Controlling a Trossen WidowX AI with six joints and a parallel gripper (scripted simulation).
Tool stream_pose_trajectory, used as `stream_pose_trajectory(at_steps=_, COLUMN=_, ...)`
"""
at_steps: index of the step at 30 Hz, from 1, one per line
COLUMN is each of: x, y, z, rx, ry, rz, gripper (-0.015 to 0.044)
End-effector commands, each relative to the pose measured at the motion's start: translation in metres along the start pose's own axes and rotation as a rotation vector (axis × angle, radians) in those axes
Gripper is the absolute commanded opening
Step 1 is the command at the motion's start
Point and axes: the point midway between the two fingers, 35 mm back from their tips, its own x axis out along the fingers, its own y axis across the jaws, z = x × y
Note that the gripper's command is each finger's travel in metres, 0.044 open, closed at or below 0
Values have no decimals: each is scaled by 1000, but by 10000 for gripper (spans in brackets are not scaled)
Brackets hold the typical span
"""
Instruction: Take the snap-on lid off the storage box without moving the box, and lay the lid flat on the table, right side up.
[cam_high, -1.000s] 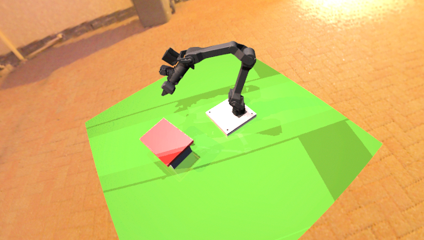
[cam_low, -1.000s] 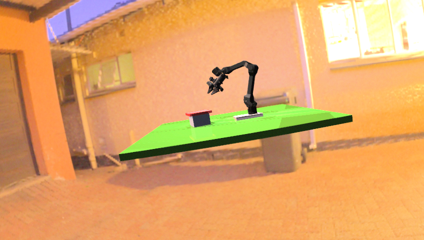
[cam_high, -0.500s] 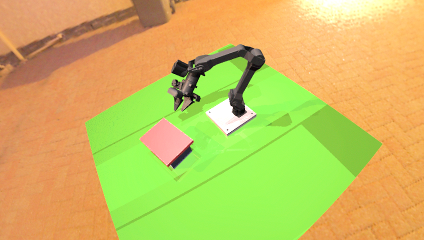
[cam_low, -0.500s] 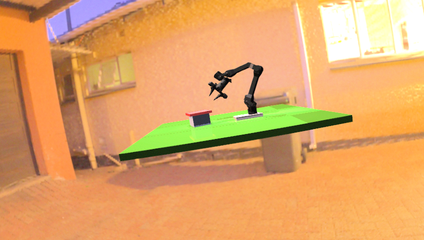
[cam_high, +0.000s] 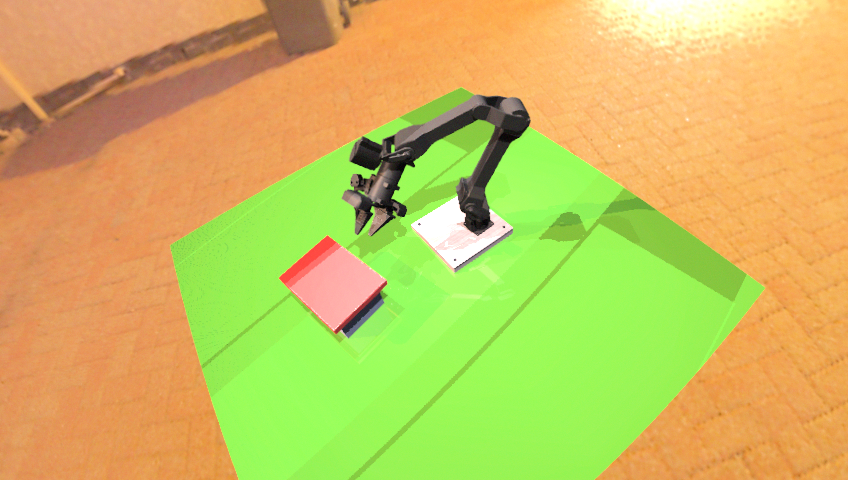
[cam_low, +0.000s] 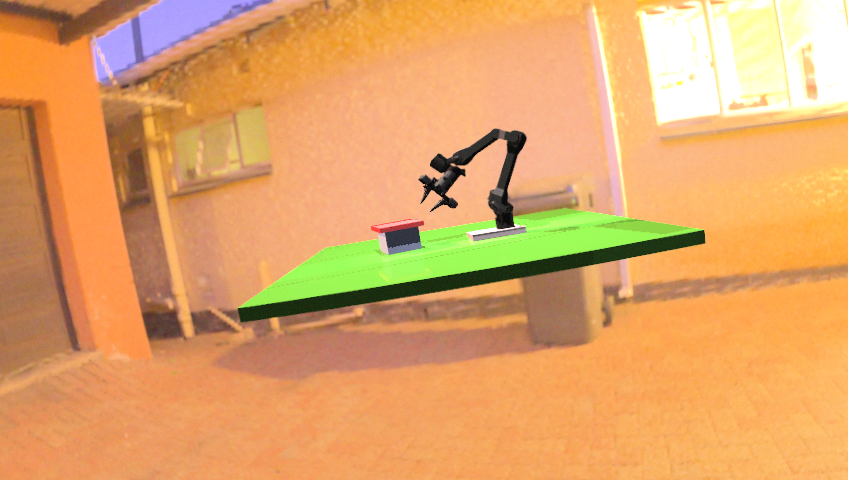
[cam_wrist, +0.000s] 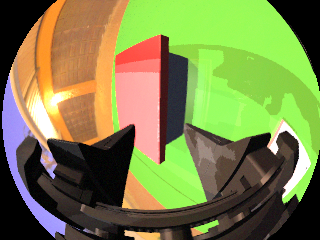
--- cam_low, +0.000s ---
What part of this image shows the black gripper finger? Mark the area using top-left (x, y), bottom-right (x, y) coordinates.
top-left (429, 199), bottom-right (448, 212)
top-left (420, 185), bottom-right (432, 204)

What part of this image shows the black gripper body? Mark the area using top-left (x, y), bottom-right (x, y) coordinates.
top-left (418, 174), bottom-right (458, 209)

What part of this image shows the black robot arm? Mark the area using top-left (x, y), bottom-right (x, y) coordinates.
top-left (430, 128), bottom-right (527, 229)

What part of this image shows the red rectangular lid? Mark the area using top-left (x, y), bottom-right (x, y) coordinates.
top-left (371, 219), bottom-right (424, 233)

